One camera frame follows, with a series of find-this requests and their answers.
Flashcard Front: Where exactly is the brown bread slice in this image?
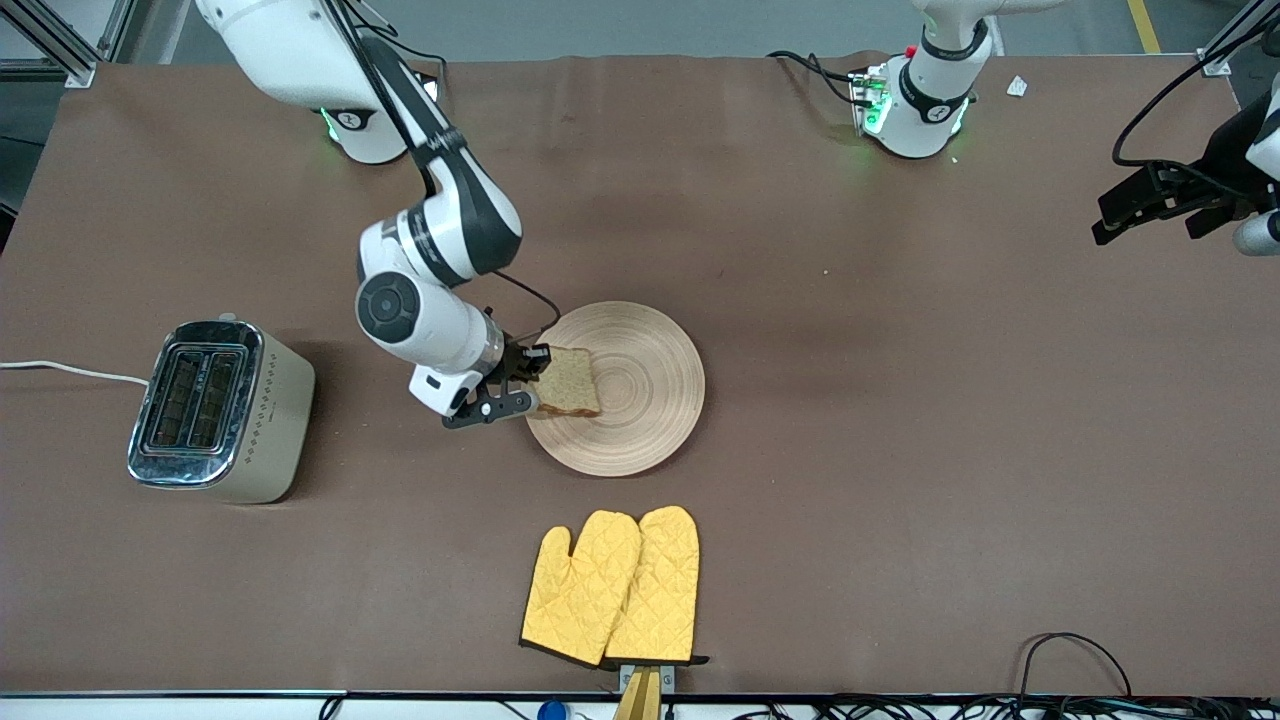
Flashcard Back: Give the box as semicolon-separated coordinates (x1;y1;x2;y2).
533;347;603;420

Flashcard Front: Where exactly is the round wooden plate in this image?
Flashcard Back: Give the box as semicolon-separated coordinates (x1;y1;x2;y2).
521;301;706;478

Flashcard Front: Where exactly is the beige chrome toaster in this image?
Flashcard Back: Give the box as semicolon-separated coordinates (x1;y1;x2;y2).
127;318;317;505

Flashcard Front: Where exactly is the yellow quilted oven mitt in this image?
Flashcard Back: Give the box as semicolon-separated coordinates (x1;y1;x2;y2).
520;510;643;668
603;505;710;667

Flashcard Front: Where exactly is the brown table cover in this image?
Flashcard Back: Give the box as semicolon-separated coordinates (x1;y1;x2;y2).
0;50;1280;699

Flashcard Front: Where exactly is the wooden stick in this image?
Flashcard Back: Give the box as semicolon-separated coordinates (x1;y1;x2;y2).
612;668;663;720

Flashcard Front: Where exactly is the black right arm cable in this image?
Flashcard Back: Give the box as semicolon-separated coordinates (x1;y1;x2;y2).
318;0;563;346

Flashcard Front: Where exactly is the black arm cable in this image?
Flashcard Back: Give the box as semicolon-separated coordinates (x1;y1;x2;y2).
318;0;563;346
1113;20;1280;173

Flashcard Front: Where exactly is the black right base cable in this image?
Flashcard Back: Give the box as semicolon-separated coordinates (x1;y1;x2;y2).
355;0;448;79

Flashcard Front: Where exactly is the black base cable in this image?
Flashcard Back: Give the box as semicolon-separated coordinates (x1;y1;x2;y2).
355;0;448;79
767;50;873;108

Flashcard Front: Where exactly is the small metal bracket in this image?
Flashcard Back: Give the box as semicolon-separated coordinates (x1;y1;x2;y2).
618;662;677;698

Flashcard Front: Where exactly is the white toaster power cord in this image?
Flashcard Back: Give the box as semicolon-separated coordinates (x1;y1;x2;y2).
0;360;151;387

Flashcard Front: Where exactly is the black left base cable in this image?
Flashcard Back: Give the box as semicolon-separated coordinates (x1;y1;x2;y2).
767;50;873;108

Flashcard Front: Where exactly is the aluminium frame profile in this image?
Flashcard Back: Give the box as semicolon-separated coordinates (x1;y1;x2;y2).
1198;0;1265;77
18;0;138;89

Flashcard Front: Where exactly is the black cable bundle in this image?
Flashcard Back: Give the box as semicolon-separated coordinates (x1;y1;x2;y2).
735;693;1280;720

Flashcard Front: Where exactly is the black looped cable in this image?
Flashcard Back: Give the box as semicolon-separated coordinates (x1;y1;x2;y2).
1018;632;1133;699

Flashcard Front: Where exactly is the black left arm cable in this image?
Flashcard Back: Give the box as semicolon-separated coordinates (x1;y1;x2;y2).
1113;20;1280;173

